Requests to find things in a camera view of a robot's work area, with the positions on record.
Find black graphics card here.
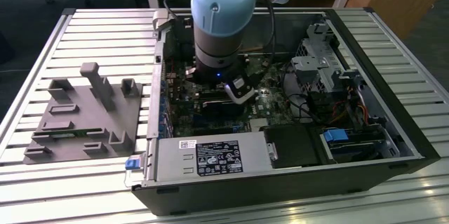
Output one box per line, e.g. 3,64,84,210
200,99,248,118

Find small silver heatsink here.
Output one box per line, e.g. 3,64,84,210
249,118,273,131

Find blue disk carrier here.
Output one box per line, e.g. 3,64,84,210
322,128,349,145

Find black plastic shroud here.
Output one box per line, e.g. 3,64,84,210
261,125,333,169

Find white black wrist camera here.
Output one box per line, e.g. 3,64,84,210
224,75,256,105

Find grey metal drive cage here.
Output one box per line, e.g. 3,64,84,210
289,23,362,96

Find orange wire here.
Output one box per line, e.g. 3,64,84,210
357,103,372,126

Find black internal cable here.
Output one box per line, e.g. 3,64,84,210
286,94,325,126

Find grey plastic parts rack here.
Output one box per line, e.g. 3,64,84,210
21,62,144,166

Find black open PC case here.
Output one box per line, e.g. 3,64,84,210
131,7,442,216

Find yellow wire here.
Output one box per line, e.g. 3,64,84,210
328,112,352,126

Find blue case latch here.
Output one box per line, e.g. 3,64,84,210
125,155,144,172

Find green motherboard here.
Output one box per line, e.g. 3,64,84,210
162,53,298,138

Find grey power supply unit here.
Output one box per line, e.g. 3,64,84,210
153,131,278,182

